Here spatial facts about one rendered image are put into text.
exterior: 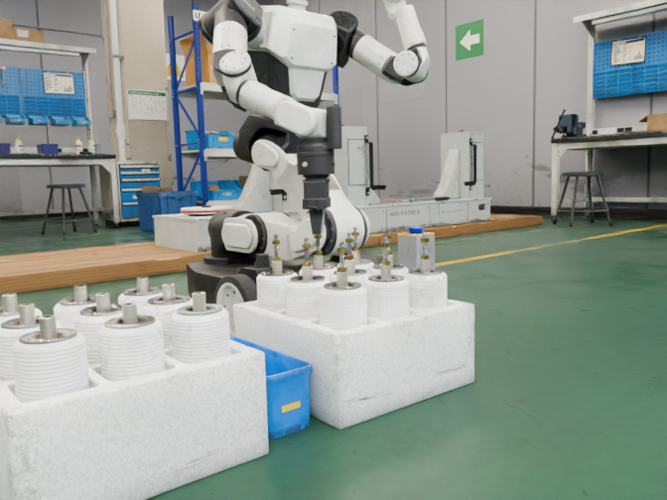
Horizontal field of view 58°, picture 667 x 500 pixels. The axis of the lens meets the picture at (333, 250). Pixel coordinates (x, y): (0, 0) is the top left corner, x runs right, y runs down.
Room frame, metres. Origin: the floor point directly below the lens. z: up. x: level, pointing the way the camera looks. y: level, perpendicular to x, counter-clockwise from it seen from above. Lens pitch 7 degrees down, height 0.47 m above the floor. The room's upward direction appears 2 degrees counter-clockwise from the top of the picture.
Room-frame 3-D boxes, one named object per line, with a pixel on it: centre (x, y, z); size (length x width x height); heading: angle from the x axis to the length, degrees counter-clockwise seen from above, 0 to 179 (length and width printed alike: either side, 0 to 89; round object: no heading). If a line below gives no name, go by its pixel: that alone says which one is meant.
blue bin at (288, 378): (1.17, 0.18, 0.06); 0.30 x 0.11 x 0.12; 40
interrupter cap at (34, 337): (0.84, 0.41, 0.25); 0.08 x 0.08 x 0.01
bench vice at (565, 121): (5.48, -2.14, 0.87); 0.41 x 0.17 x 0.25; 130
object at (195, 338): (0.99, 0.23, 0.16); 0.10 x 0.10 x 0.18
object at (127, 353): (0.91, 0.32, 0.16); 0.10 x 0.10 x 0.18
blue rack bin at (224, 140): (6.56, 1.27, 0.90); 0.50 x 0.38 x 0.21; 41
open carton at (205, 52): (6.69, 1.16, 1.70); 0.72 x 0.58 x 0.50; 133
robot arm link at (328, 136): (1.44, 0.02, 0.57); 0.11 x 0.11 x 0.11; 60
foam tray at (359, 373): (1.34, -0.04, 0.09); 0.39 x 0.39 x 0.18; 38
